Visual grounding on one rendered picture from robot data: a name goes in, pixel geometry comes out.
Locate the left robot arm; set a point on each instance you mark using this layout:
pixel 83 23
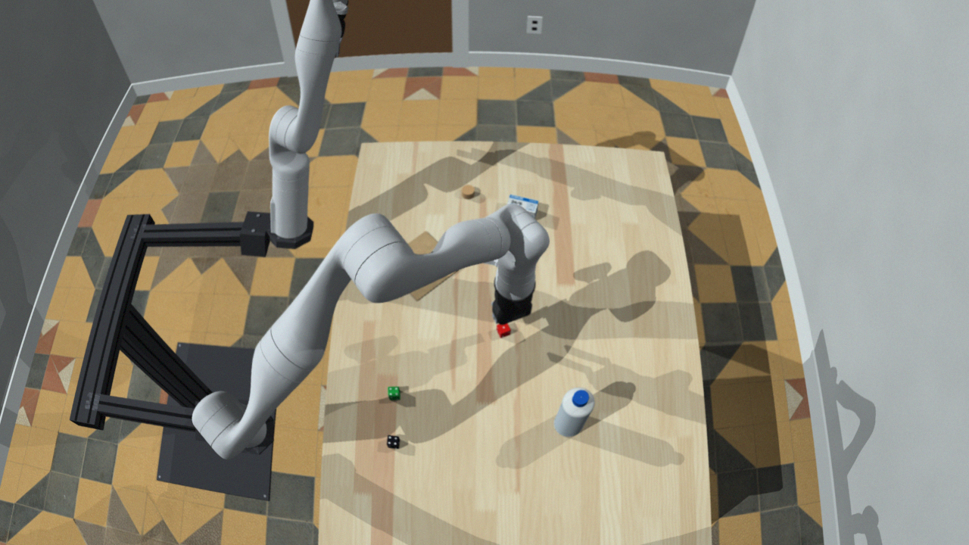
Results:
pixel 293 131

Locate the grey bottle with blue cap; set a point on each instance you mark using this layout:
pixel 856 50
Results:
pixel 574 411

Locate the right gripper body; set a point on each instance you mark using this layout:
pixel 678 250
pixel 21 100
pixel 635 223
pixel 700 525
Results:
pixel 512 298

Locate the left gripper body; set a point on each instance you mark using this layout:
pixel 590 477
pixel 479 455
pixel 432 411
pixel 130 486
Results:
pixel 341 8

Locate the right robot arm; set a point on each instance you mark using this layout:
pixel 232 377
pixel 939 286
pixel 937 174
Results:
pixel 383 267

